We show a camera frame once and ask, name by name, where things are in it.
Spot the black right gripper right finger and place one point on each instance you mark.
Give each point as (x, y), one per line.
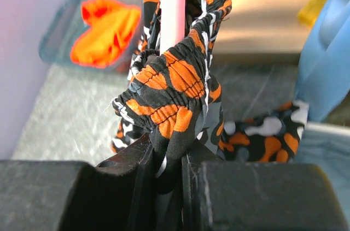
(222, 195)

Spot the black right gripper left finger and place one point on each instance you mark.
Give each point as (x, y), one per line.
(117, 194)

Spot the camouflage patterned shorts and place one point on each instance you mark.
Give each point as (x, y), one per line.
(174, 97)

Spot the pink hanger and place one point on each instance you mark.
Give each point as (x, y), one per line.
(172, 23)

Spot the light blue shorts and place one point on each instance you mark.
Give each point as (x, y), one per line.
(323, 75)

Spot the orange shorts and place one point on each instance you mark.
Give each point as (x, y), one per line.
(112, 25)

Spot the yellow shorts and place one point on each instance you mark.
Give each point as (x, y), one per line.
(308, 15)

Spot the grey-blue cloth in basket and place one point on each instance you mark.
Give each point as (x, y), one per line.
(327, 146)

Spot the teal plastic bin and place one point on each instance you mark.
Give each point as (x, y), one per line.
(66, 26)

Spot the wooden clothes rack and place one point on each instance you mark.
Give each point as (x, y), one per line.
(261, 31)

